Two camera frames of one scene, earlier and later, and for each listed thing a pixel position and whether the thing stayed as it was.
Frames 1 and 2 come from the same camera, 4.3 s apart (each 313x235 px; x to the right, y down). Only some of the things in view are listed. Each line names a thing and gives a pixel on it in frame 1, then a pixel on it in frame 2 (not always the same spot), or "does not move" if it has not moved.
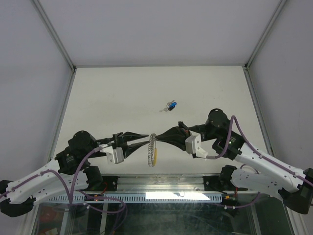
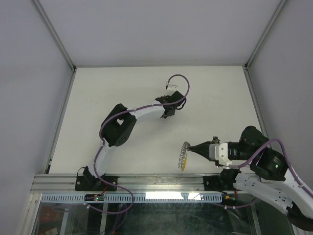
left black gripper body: x=116 y=140 → x=166 y=98
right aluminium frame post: x=248 y=75 does not move
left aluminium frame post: x=55 y=34 does not move
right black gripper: x=176 y=136 → x=202 y=149
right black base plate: x=213 y=183 does not move
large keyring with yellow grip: x=152 y=151 → x=183 y=159
